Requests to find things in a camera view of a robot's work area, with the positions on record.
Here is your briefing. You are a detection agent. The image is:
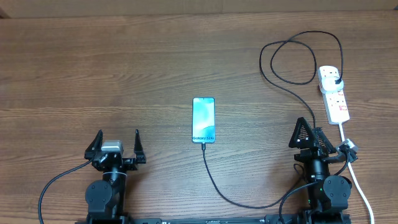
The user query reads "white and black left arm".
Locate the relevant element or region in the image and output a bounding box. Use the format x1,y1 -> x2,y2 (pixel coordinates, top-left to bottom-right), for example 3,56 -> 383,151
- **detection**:
84,130 -> 146,223

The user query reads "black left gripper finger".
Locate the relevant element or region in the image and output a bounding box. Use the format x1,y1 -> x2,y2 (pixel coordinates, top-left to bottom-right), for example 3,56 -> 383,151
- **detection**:
84,129 -> 103,159
134,129 -> 146,164

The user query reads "white charger adapter plug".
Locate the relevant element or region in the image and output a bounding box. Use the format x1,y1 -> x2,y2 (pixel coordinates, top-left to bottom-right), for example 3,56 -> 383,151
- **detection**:
320,77 -> 344,94

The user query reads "white power strip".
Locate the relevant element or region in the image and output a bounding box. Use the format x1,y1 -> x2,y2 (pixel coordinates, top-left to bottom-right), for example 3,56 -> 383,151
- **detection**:
317,65 -> 350,124

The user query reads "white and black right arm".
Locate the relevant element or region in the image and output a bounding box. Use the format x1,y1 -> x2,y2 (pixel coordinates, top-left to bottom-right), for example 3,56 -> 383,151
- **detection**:
288,117 -> 358,223

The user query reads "smartphone with lit screen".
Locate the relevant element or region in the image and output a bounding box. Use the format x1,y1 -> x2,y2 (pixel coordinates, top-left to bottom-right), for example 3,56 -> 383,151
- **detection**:
192,97 -> 216,143

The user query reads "black USB charging cable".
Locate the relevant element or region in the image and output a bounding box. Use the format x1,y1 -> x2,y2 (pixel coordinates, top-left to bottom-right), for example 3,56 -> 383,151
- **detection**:
200,30 -> 345,210

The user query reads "white power strip cord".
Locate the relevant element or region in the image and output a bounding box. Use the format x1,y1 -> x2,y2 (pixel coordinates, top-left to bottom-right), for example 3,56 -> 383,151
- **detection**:
338,122 -> 376,224

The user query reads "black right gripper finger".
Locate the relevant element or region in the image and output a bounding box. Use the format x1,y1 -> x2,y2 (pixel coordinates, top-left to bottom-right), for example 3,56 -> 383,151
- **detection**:
313,127 -> 336,154
289,117 -> 317,149

